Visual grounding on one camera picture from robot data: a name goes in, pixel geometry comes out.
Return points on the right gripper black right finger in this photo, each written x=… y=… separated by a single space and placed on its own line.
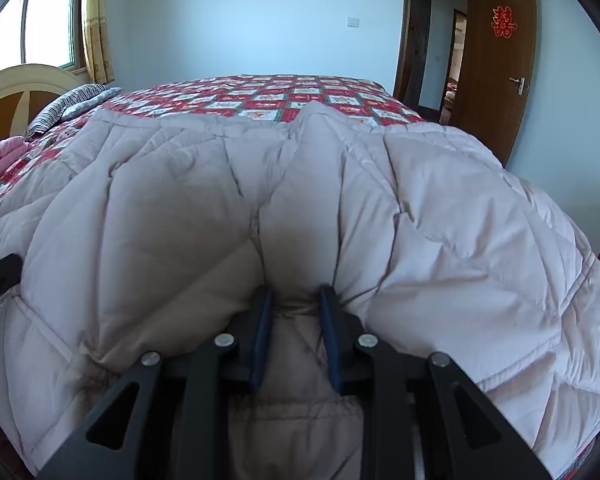
x=421 y=416

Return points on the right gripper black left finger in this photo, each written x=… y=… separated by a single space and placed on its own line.
x=166 y=417

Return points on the beige quilted down jacket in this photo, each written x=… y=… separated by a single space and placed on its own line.
x=300 y=259

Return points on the cream and wood headboard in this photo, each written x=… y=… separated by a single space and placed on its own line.
x=25 y=90

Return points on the striped grey pillow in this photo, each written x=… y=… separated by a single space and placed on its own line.
x=70 y=105

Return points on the yellow right curtain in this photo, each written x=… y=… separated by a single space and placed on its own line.
x=96 y=41

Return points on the red patchwork bear bedspread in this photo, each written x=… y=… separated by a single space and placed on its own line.
x=260 y=100

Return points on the brown wooden door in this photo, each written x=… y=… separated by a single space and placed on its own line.
x=486 y=104

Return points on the red double happiness decoration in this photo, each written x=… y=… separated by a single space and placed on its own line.
x=502 y=23

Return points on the window with metal frame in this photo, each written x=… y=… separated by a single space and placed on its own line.
x=45 y=32

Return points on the silver door handle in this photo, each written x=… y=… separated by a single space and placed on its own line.
x=520 y=84

